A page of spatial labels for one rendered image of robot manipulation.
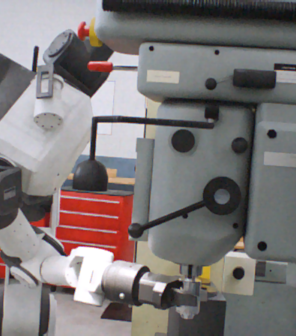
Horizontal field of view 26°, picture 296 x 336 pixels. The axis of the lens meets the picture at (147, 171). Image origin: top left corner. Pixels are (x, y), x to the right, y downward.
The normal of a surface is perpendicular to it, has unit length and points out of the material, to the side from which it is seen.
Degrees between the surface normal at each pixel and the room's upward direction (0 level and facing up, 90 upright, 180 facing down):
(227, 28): 90
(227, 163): 90
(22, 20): 90
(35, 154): 58
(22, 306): 81
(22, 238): 104
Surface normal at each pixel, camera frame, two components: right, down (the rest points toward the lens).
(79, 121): 0.77, 0.02
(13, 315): 0.21, -0.09
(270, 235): -0.12, 0.04
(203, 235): -0.14, 0.36
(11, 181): 0.93, 0.10
